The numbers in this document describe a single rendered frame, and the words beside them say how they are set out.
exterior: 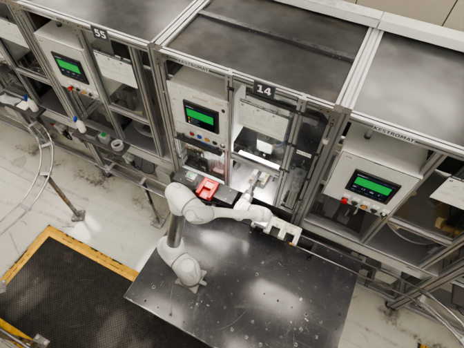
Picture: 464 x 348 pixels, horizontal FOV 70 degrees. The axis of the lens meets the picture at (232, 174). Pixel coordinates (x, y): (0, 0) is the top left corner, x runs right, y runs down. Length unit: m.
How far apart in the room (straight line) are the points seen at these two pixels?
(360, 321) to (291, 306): 1.00
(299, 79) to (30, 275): 3.03
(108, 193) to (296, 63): 2.64
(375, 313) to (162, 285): 1.96
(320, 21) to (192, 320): 2.16
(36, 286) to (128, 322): 0.96
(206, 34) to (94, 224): 2.38
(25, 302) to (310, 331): 2.52
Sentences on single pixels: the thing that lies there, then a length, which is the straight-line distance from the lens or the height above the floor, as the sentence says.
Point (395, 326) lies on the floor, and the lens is 3.57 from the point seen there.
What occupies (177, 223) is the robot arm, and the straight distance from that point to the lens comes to 2.16.
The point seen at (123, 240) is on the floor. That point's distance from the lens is 3.60.
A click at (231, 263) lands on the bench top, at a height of 0.68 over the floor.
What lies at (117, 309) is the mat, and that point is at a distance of 3.38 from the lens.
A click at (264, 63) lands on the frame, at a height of 2.01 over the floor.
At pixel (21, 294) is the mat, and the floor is 0.01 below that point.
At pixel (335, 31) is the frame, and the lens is 2.28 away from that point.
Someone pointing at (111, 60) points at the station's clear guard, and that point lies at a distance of 2.39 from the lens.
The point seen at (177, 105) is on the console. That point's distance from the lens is 2.22.
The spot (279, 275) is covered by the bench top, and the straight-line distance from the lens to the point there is 2.65.
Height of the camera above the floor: 3.19
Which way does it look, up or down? 56 degrees down
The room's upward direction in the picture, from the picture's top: 2 degrees clockwise
